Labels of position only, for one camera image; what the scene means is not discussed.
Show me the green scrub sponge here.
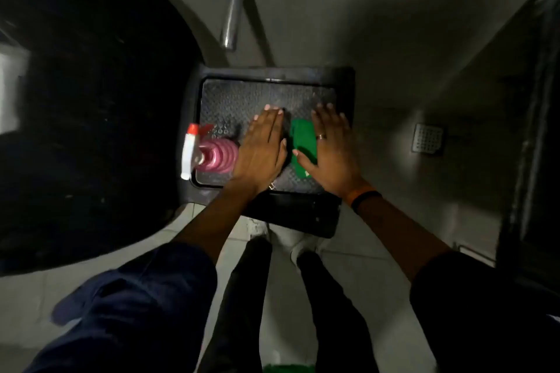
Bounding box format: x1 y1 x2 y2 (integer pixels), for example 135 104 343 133
290 118 319 179

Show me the white shoe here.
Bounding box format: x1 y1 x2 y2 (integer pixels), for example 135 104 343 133
245 217 270 240
290 235 325 270

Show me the green object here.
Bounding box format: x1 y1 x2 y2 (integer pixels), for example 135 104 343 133
262 363 316 373

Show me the metal wall pipe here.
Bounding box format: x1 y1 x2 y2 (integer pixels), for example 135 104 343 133
219 0 259 52

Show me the tall black panel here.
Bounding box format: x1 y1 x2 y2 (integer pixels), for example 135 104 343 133
496 0 560 299

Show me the white left shoe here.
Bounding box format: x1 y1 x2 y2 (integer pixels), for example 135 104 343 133
245 217 270 240

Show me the orange and black wristband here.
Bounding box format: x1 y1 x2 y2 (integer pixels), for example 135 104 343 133
345 185 382 213

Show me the person's right forearm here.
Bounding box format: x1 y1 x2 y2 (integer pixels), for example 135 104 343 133
353 196 452 282

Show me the person's left forearm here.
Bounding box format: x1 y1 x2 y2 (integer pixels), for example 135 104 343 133
172 180 260 265

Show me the pink spray bottle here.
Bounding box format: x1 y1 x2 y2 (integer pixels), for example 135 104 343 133
181 123 240 181

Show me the black trouser leg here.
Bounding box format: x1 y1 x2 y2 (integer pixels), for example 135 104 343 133
297 250 382 373
198 236 274 373

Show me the person's right hand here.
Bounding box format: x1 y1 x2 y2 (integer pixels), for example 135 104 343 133
292 103 369 200

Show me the square metal drain cover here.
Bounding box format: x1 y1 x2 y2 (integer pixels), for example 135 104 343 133
411 123 445 154

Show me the blue left sleeve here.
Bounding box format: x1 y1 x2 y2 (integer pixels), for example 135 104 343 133
24 242 218 373

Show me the person's left hand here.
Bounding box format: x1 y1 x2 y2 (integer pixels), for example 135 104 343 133
231 104 289 197

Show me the black plastic stool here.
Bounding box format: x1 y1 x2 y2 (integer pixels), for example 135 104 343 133
189 64 356 239

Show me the black right trouser leg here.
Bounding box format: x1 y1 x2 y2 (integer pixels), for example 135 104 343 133
297 250 382 373

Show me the white right shoe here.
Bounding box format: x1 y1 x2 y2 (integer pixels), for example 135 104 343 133
290 235 325 270

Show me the black left trouser leg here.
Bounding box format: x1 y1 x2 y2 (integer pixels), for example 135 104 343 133
198 236 274 373

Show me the large black container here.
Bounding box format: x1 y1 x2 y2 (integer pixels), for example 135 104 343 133
0 0 207 278

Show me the dark right sleeve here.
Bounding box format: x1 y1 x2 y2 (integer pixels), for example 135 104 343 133
409 250 560 373

